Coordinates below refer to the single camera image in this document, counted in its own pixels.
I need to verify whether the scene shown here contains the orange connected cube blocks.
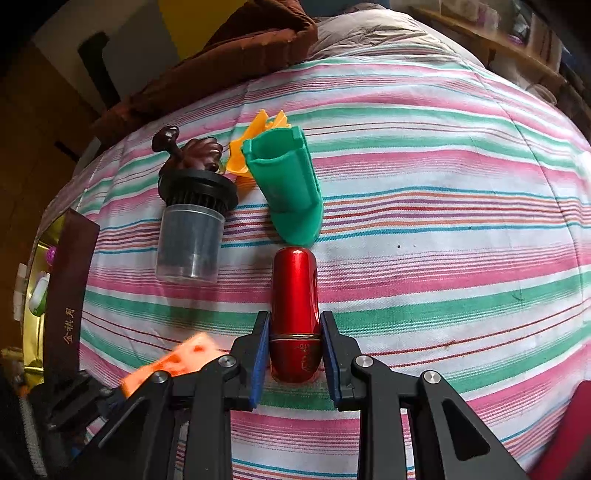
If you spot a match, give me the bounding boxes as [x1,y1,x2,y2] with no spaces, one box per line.
[121,333,223,398]

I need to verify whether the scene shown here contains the red metallic capsule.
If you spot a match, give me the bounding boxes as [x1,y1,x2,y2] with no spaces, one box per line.
[270,247,322,384]

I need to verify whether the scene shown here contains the clear jar black lid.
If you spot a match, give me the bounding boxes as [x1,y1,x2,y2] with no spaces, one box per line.
[155,169,238,283]

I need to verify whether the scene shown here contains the dark brown pumpkin toy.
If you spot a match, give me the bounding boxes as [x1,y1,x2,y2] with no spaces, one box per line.
[151,126,222,176]

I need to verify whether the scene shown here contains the orange plastic chute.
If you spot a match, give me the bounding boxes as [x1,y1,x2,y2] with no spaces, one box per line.
[225,108,293,180]

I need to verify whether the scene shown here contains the green plastic boot cup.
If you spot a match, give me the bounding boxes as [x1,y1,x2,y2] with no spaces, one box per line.
[242,126,324,247]

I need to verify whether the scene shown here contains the gold metal tray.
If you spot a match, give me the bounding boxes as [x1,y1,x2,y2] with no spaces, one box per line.
[21,216,64,388]

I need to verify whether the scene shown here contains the red cloth at edge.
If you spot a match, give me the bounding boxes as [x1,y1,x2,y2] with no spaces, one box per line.
[529,381,591,480]

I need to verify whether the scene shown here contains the green white sharpener toy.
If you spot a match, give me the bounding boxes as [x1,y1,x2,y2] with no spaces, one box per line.
[29,271,50,317]

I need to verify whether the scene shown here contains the magenta perforated toy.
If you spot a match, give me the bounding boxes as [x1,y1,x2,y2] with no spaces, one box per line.
[45,246,57,266]

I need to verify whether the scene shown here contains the dark brown box lid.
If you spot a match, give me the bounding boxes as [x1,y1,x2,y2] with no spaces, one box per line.
[43,209,100,383]

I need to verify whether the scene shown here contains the striped bed sheet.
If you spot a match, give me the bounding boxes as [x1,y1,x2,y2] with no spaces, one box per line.
[45,54,590,469]

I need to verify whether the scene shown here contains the wooden shelf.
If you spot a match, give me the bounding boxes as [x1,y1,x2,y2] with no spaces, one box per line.
[411,7,590,137]

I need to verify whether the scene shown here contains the brown blanket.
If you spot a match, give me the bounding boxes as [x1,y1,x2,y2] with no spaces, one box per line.
[92,1,318,147]

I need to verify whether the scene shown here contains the beige duvet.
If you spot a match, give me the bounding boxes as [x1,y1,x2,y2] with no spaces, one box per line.
[308,2,483,67]

